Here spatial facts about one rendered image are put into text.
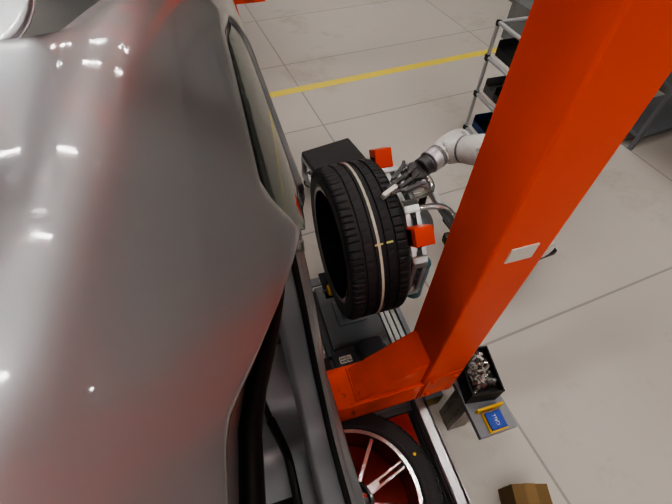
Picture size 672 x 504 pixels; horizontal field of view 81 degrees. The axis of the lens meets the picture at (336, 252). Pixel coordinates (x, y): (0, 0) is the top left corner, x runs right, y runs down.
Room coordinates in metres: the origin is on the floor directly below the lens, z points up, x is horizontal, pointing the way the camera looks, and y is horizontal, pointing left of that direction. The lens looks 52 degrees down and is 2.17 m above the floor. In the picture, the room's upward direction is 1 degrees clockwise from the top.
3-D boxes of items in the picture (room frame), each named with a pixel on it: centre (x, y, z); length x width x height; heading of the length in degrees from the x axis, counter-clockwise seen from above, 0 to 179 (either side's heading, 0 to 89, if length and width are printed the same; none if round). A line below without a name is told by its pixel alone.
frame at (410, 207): (1.15, -0.24, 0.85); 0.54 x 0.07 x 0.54; 18
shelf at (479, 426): (0.63, -0.62, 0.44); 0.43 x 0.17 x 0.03; 18
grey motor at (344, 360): (0.73, -0.06, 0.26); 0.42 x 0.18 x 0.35; 108
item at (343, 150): (2.30, 0.02, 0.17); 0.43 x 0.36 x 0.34; 118
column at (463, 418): (0.60, -0.63, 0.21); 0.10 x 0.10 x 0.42; 18
